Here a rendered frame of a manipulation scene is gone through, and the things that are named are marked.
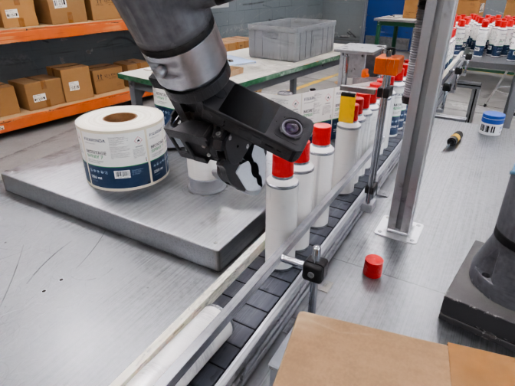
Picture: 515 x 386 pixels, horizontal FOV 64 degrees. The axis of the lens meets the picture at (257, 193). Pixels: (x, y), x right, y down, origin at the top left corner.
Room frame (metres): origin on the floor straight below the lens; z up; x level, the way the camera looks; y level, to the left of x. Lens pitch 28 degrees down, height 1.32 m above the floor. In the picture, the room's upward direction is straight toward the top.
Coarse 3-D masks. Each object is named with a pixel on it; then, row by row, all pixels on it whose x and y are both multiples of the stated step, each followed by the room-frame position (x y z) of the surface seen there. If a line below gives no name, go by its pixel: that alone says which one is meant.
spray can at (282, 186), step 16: (272, 160) 0.58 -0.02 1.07; (272, 176) 0.57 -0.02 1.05; (288, 176) 0.56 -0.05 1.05; (272, 192) 0.56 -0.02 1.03; (288, 192) 0.55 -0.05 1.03; (272, 208) 0.56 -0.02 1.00; (288, 208) 0.55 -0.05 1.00; (272, 224) 0.56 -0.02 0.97; (288, 224) 0.55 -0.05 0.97; (272, 240) 0.56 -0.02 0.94
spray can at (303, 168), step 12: (300, 156) 0.62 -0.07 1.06; (300, 168) 0.61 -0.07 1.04; (312, 168) 0.62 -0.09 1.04; (300, 180) 0.61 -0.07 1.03; (312, 180) 0.62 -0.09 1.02; (300, 192) 0.61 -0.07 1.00; (312, 192) 0.62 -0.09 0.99; (300, 204) 0.61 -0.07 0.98; (300, 216) 0.61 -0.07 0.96; (300, 240) 0.61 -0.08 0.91
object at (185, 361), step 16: (352, 176) 0.77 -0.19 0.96; (336, 192) 0.69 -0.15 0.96; (320, 208) 0.62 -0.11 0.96; (304, 224) 0.57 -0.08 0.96; (288, 240) 0.53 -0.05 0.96; (272, 256) 0.49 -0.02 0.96; (256, 272) 0.45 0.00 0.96; (256, 288) 0.43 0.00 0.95; (240, 304) 0.39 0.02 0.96; (224, 320) 0.36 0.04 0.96; (208, 336) 0.34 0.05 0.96; (192, 352) 0.31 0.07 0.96; (176, 368) 0.29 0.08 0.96; (160, 384) 0.27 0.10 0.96
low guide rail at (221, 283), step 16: (256, 240) 0.59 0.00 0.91; (256, 256) 0.57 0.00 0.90; (240, 272) 0.53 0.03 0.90; (208, 288) 0.47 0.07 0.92; (224, 288) 0.49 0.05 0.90; (192, 304) 0.44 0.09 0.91; (176, 320) 0.41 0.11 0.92; (160, 336) 0.38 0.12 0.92; (144, 352) 0.35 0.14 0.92; (128, 368) 0.33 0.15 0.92; (112, 384) 0.31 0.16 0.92
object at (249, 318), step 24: (360, 192) 0.84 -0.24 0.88; (336, 216) 0.73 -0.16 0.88; (312, 240) 0.65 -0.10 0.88; (240, 288) 0.51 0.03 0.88; (264, 288) 0.51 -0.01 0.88; (240, 312) 0.46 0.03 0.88; (264, 312) 0.46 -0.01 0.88; (240, 336) 0.41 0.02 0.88; (216, 360) 0.37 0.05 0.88; (192, 384) 0.34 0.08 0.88
